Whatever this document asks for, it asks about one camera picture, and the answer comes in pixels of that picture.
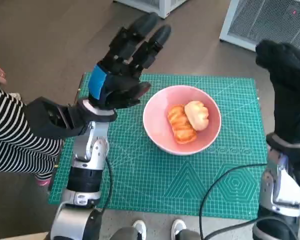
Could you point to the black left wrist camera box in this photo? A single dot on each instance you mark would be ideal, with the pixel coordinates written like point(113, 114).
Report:
point(42, 120)

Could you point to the black gloved right hand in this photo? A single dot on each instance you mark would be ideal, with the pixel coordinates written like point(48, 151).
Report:
point(292, 95)

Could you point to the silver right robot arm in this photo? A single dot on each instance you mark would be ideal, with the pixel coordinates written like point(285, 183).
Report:
point(277, 190)

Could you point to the person's foot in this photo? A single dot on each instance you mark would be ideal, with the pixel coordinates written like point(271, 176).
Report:
point(140, 228)
point(178, 228)

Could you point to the small white mesh cabinet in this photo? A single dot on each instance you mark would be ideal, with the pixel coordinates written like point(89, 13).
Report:
point(155, 6)

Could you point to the pink bowl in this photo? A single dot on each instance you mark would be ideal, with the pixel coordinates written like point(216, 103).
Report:
point(155, 125)

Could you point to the large white mesh cabinet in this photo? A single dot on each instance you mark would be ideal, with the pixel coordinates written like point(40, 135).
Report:
point(265, 20)

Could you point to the person's leg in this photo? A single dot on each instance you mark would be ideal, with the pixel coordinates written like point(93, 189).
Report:
point(125, 235)
point(187, 236)

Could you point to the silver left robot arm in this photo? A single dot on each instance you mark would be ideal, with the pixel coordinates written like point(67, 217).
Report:
point(87, 175)

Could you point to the green cutting mat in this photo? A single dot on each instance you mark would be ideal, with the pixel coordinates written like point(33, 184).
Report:
point(145, 185)

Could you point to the person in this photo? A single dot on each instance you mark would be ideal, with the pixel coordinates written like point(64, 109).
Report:
point(12, 140)

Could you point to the long braided toy bread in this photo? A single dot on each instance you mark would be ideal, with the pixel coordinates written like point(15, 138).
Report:
point(180, 130)

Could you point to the bare left hand blue tape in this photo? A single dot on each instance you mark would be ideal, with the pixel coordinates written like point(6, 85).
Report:
point(120, 82)

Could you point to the round toy bread bun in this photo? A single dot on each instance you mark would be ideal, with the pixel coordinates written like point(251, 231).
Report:
point(197, 115)

